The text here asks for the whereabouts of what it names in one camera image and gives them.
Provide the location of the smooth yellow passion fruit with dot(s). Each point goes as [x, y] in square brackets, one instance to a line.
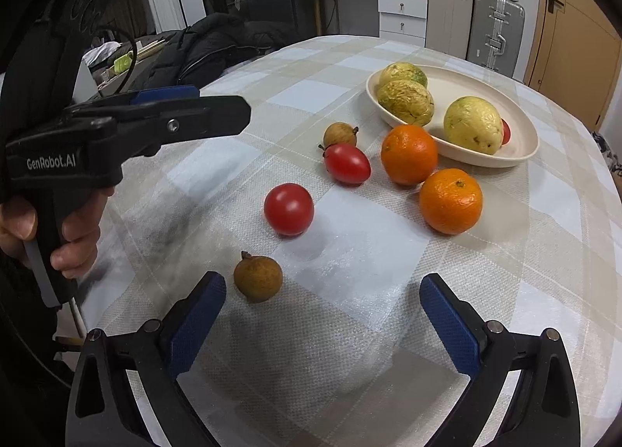
[471, 126]

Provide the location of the white desk with drawers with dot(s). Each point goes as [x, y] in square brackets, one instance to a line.
[398, 4]

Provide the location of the orange mandarin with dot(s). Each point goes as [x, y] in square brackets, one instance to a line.
[450, 201]
[409, 154]

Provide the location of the black jacket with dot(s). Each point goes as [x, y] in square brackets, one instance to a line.
[209, 48]

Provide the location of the red cherry tomato with stem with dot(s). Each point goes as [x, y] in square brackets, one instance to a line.
[346, 163]

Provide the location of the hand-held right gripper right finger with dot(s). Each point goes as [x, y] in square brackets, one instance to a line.
[449, 325]

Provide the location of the wrinkled yellow passion fruit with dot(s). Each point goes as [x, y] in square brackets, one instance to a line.
[406, 101]

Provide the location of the yellow green passion fruit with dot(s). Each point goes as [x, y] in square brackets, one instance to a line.
[401, 72]

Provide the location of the brown longan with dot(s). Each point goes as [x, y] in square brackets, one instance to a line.
[340, 134]
[257, 278]

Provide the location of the beige suitcase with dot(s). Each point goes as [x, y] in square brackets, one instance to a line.
[449, 19]

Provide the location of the lime green object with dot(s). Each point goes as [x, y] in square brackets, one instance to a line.
[124, 63]

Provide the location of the silver suitcase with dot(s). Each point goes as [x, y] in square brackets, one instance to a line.
[495, 33]

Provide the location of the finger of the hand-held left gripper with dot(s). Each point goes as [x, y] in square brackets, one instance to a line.
[165, 94]
[204, 116]

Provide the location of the person's left hand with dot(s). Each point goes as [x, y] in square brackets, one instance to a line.
[82, 238]

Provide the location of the person's left forearm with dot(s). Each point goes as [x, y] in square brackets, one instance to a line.
[24, 330]

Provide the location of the cream round plate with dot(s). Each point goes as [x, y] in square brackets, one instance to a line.
[486, 87]

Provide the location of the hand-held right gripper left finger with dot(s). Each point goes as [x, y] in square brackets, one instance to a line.
[197, 325]

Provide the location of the wooden door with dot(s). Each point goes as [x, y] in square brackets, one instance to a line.
[573, 53]

